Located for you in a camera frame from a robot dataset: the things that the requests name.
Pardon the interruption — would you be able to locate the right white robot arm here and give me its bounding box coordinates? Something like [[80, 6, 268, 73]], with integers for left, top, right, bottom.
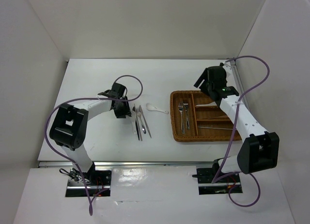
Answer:
[[194, 64, 279, 181]]

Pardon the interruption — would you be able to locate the silver knife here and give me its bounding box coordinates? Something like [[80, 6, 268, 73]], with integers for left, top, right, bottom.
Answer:
[[139, 105, 152, 138]]

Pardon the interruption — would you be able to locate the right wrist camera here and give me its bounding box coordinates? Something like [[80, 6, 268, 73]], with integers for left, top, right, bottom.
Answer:
[[220, 62, 232, 77]]

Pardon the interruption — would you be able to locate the silver fork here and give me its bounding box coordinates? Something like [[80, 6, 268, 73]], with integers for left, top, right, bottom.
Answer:
[[178, 100, 185, 134], [136, 107, 146, 134], [184, 103, 190, 130]]

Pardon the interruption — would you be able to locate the aluminium table rail front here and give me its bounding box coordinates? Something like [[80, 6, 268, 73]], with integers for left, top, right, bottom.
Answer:
[[38, 161, 213, 168]]

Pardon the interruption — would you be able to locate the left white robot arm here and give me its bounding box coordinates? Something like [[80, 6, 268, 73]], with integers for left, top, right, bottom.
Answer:
[[49, 83, 131, 185]]

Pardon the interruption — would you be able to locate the brown wicker divided tray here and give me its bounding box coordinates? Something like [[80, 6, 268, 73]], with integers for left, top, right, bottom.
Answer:
[[170, 90, 233, 142]]

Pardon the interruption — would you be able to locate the white ceramic spoon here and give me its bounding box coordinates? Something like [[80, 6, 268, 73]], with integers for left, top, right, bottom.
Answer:
[[146, 103, 169, 114], [195, 102, 217, 107], [130, 111, 138, 135]]

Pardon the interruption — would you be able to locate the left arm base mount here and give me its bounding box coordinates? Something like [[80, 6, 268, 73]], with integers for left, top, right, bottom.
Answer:
[[59, 168, 112, 197]]

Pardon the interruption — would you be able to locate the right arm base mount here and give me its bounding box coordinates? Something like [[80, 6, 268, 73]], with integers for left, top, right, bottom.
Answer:
[[192, 167, 243, 195]]

